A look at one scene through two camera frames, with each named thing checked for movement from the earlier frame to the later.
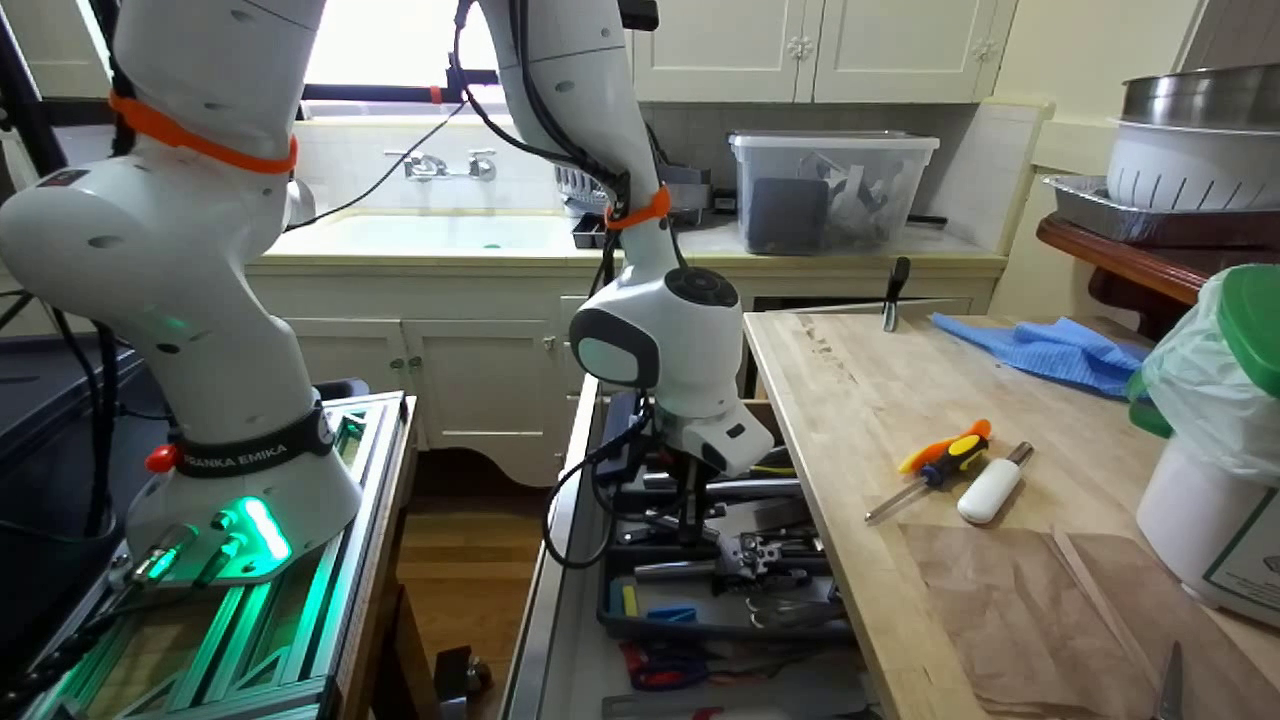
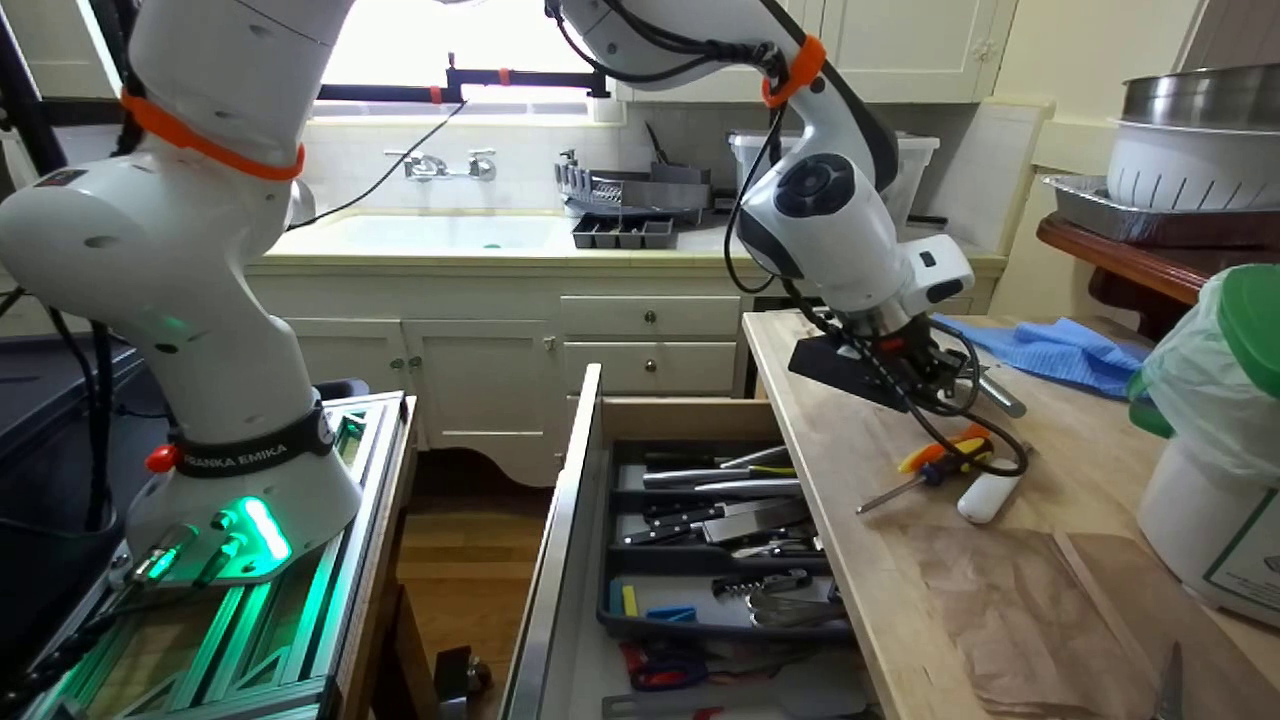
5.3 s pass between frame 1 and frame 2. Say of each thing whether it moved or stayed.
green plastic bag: stayed
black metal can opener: moved
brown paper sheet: stayed
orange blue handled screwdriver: stayed
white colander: stayed
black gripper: moved
